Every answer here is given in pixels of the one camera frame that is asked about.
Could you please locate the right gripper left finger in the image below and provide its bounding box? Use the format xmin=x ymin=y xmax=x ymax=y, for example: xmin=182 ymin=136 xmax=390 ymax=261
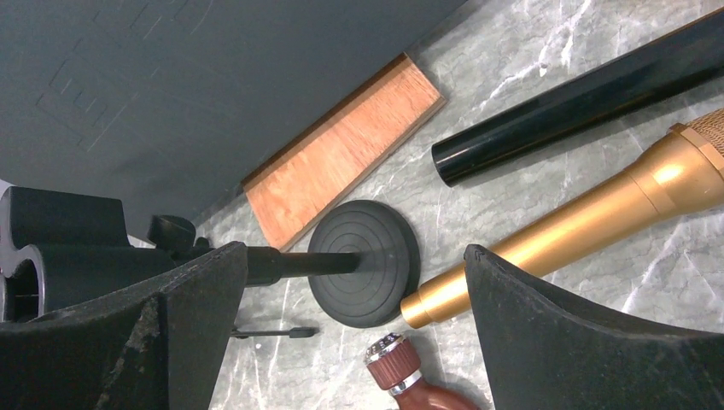
xmin=1 ymin=242 xmax=248 ymax=409

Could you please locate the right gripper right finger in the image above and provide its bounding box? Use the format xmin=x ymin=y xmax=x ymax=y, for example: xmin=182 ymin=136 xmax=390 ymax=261
xmin=464 ymin=244 xmax=723 ymax=409

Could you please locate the black tripod shock mount stand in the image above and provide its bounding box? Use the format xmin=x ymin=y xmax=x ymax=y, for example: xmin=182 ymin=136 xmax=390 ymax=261
xmin=230 ymin=326 xmax=319 ymax=339

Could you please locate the black round base clip stand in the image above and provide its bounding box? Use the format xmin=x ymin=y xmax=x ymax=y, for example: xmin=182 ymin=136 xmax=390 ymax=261
xmin=1 ymin=186 xmax=421 ymax=328

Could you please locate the gold microphone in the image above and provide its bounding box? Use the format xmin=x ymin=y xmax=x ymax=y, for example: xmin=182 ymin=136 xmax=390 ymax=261
xmin=400 ymin=107 xmax=724 ymax=331

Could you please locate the wooden board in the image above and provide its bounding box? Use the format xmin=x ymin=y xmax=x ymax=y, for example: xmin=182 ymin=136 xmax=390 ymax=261
xmin=242 ymin=54 xmax=445 ymax=250

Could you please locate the dark grey upright board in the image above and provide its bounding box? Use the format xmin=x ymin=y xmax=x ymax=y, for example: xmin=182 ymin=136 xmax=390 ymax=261
xmin=1 ymin=1 xmax=460 ymax=237

